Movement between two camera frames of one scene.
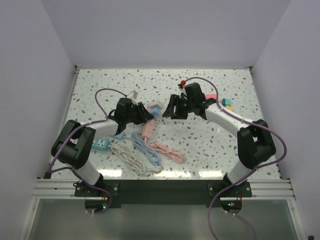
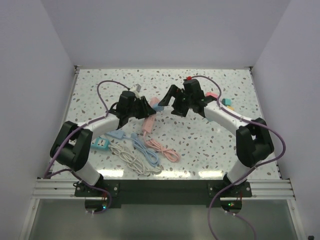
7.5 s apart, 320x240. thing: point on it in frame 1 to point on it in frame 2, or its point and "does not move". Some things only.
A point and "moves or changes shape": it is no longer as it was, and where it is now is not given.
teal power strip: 101,143 does not move
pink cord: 175,154 moves or changes shape
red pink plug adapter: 211,95 does not move
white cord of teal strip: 133,161 does not move
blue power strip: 121,135 does not move
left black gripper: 144,114 to 146,109
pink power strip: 147,128 moves or changes shape
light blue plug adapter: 226,102 does not move
